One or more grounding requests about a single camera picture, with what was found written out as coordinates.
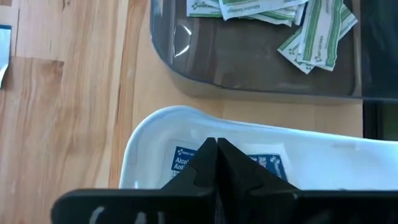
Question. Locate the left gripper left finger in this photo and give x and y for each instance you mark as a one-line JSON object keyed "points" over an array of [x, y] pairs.
{"points": [[140, 207]]}

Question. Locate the dark clear plastic tray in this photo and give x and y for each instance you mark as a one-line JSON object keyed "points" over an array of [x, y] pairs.
{"points": [[242, 62]]}

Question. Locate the white plastic tray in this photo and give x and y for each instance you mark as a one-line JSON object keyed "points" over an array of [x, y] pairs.
{"points": [[326, 158]]}

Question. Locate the blue white alcohol pad packet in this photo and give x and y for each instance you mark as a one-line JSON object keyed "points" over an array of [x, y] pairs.
{"points": [[180, 157], [4, 46], [273, 166]]}

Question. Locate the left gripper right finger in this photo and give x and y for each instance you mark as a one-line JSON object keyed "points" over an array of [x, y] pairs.
{"points": [[280, 207]]}

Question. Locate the green white bandage wrapper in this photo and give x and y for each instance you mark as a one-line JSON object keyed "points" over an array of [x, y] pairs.
{"points": [[276, 17], [258, 7], [320, 34], [202, 9], [347, 20], [290, 49]]}

